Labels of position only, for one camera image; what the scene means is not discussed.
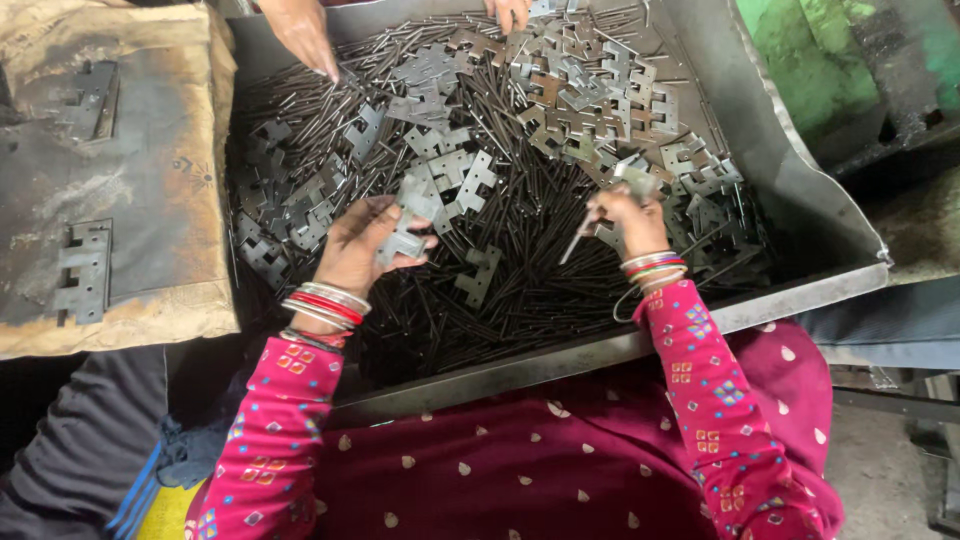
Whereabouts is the person's left hand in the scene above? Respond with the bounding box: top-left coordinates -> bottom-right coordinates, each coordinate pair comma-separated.
315,195 -> 441,301

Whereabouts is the person's right hand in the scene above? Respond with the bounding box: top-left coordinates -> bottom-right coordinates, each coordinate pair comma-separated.
585,183 -> 672,261

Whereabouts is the thin metal hinge pin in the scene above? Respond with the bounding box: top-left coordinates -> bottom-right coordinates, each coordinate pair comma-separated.
558,210 -> 603,266

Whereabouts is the grey metal hinge plate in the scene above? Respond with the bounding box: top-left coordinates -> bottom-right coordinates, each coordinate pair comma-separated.
611,161 -> 663,207
375,196 -> 430,268

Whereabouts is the silver red green bangles stack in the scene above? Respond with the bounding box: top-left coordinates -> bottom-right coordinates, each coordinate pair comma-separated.
618,250 -> 688,295

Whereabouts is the heap of hinge plates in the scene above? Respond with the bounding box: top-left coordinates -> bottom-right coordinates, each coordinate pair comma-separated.
231,0 -> 760,310

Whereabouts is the heap of dark metal pins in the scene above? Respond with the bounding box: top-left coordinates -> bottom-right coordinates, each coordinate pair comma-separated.
227,6 -> 775,385

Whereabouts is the large grey metal tray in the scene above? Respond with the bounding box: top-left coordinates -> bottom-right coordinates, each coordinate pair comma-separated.
223,0 -> 895,430

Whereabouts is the person's maroon dotted dress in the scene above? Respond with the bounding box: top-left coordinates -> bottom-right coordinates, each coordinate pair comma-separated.
311,318 -> 835,540

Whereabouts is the green machine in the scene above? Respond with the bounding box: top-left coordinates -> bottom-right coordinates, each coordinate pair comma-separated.
735,0 -> 960,177

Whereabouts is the silver and red bangles stack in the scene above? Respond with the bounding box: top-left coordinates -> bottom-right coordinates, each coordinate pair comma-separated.
280,281 -> 373,333

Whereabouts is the blue-grey metal beam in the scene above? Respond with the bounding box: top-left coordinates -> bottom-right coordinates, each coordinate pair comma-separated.
793,276 -> 960,372

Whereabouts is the dark blue cloth rag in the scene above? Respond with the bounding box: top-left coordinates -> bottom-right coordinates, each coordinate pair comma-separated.
155,414 -> 235,490

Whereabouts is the yellow seat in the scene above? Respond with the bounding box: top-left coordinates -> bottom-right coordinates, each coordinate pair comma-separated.
133,478 -> 205,540

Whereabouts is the thin metal wire loop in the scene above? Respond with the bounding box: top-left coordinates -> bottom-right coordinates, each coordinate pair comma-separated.
612,283 -> 648,325

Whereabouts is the dark metal frame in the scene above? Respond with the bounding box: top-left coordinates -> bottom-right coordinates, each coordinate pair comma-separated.
831,366 -> 960,537

